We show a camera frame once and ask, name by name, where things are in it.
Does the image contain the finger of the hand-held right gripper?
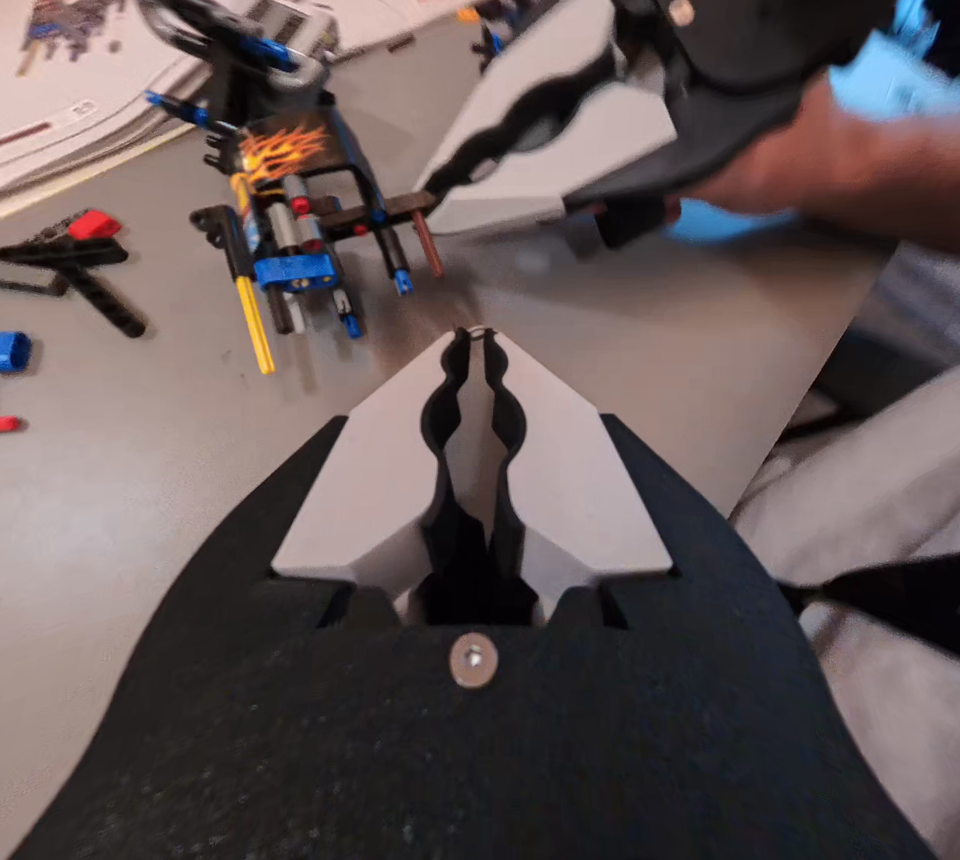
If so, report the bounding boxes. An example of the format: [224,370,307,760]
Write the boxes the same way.
[416,0,625,195]
[431,83,680,236]

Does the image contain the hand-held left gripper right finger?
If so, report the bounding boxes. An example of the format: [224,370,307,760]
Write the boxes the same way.
[482,329,674,625]

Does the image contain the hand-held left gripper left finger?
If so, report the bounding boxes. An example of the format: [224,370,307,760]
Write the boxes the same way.
[271,329,492,625]

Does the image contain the brown lego axle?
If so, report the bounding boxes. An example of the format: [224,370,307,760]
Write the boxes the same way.
[411,211,446,278]

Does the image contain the black straight lego beam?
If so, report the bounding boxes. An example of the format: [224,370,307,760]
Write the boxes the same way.
[311,191,438,225]

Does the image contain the lego chassis with flame panel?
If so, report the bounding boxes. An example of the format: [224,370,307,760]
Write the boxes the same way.
[187,110,421,377]

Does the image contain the person's right forearm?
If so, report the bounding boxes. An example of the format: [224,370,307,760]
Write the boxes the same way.
[678,76,960,255]

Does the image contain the blue and black lego connector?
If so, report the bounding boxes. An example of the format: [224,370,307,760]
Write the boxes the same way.
[471,0,535,60]

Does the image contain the lego assembly with grey pipes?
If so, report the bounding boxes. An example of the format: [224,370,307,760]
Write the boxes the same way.
[97,0,339,134]

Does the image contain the red lego connector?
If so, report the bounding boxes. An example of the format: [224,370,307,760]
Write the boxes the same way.
[67,209,123,241]

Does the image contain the lego instruction booklet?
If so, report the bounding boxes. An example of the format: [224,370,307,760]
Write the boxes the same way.
[0,0,502,201]

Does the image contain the black beams with red piece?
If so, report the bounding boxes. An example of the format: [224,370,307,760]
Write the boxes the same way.
[0,218,148,341]

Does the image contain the black strap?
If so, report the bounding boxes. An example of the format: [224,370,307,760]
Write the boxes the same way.
[780,552,960,674]

